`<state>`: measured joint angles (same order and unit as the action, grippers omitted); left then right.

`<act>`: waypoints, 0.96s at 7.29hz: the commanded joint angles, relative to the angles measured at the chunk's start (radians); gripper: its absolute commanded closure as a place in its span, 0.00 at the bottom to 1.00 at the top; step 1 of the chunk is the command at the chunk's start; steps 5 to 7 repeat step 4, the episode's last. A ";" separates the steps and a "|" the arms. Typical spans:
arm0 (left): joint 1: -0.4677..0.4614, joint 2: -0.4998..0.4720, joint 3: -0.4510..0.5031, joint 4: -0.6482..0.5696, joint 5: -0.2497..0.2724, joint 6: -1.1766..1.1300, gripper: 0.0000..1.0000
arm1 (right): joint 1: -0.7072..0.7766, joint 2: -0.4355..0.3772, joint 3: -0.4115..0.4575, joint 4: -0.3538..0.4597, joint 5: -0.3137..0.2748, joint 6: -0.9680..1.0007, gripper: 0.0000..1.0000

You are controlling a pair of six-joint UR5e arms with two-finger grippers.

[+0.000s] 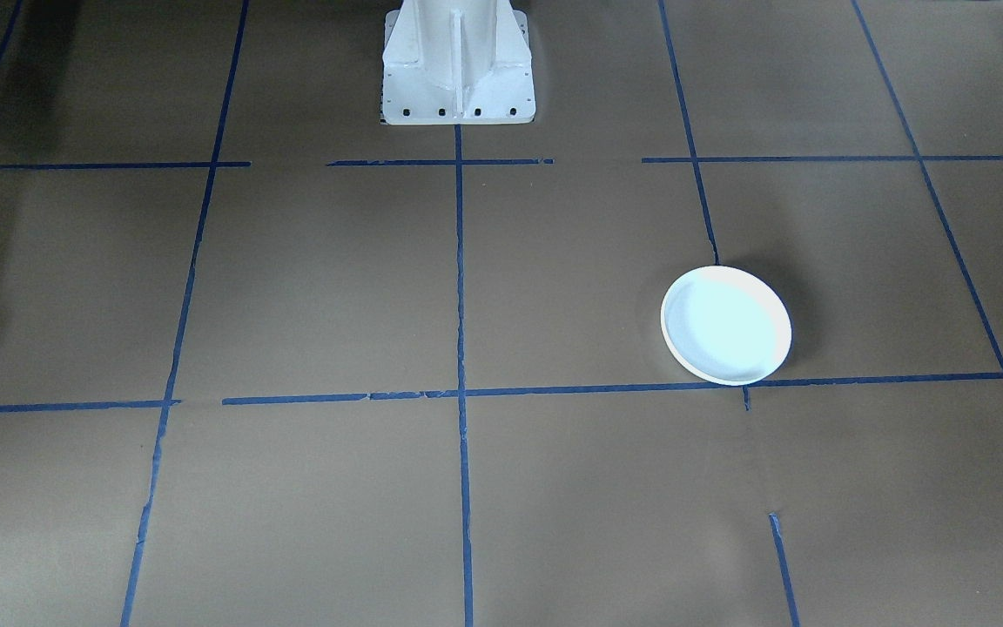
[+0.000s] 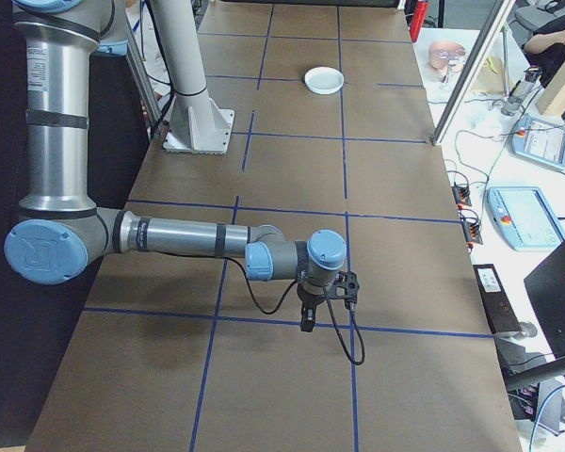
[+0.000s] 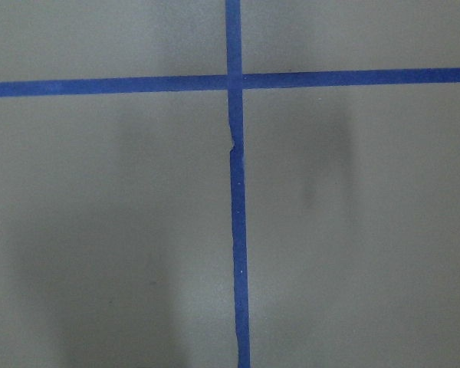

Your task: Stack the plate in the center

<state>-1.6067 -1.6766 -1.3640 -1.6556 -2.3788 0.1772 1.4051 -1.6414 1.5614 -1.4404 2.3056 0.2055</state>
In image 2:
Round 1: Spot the black camera cable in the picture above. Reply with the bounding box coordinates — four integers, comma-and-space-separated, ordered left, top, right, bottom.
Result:
326, 286, 366, 366

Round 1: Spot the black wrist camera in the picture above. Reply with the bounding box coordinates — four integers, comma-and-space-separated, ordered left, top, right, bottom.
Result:
332, 269, 362, 309

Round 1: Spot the light blue teach pendant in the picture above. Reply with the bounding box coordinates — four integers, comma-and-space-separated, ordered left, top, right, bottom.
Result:
511, 113, 565, 171
486, 186, 565, 252

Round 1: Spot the aluminium frame post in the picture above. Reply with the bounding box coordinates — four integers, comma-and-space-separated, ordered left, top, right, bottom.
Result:
428, 0, 519, 146

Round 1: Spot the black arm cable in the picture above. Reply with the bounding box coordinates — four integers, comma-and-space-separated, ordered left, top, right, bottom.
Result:
236, 256, 303, 315

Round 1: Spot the black box with white label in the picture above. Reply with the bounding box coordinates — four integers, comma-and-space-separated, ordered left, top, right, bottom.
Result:
472, 263, 524, 336

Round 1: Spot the person in dark clothes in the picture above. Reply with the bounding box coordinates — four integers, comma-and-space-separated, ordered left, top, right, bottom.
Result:
522, 24, 565, 66

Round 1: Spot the white plate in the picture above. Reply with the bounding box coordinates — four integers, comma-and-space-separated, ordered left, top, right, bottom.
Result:
303, 66, 346, 95

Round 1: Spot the grey office chair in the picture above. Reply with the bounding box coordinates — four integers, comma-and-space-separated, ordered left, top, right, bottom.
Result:
512, 0, 565, 32

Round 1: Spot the light wooden box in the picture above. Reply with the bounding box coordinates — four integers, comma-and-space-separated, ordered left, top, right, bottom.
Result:
536, 42, 565, 118

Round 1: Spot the black orange connector block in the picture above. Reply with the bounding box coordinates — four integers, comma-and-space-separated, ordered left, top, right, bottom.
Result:
450, 182, 473, 209
460, 217, 484, 250

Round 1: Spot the white pedestal column with plate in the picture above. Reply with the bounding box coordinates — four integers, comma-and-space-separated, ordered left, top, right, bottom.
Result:
150, 0, 235, 154

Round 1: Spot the clear bottle with black cap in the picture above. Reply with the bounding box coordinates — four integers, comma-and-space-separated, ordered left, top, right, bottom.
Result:
500, 65, 543, 117

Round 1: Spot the person in white coat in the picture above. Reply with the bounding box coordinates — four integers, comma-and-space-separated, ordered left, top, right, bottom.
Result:
124, 0, 173, 98

